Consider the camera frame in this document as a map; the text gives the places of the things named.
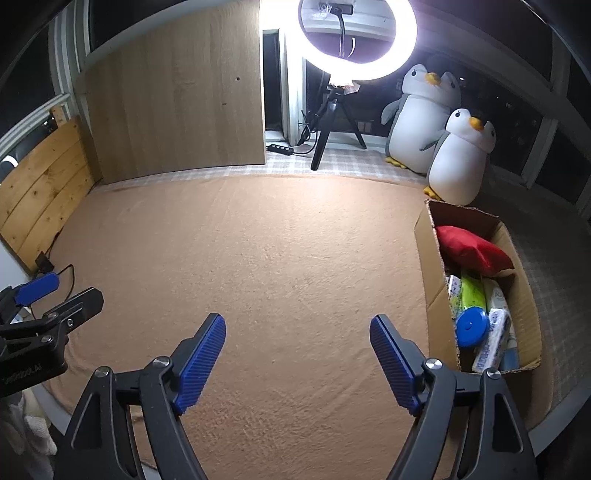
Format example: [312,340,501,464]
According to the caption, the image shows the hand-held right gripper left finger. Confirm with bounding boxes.
[53,313,227,480]

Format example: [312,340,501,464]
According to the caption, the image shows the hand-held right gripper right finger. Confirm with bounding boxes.
[369,314,539,480]

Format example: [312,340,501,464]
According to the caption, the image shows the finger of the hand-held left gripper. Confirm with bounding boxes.
[0,287,105,343]
[0,271,61,324]

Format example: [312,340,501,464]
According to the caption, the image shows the white printed tissue pack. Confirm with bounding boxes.
[445,274,464,319]

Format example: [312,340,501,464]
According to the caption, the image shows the cardboard box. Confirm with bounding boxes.
[414,199,543,374]

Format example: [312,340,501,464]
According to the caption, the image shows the white tube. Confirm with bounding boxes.
[472,308,511,374]

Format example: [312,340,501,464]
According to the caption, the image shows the green tube packet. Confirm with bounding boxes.
[460,274,488,317]

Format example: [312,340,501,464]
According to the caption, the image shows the white bottle blue cap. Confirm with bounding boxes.
[482,277,521,371]

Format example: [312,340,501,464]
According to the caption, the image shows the red fabric pouch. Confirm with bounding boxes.
[435,225,515,278]

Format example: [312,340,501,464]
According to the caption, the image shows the pine plank panel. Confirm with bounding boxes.
[0,105,95,273]

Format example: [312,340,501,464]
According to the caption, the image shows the checkered sheet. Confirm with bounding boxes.
[99,148,591,416]

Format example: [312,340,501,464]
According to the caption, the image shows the small penguin plush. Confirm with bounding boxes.
[424,108,497,206]

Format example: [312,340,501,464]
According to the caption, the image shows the light wood board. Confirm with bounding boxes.
[74,0,267,185]

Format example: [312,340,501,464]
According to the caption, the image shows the large penguin plush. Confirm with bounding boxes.
[381,64,462,175]

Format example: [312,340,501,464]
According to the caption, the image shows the dark adapter cable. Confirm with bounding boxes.
[46,264,75,301]

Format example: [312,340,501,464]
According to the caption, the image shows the white window frame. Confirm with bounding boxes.
[0,18,93,158]

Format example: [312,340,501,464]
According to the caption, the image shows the black tripod cable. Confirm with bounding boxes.
[294,111,325,155]

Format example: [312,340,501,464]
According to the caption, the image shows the white door frame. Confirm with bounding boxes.
[262,28,319,145]

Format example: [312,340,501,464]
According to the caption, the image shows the ring light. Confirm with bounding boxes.
[298,0,419,85]

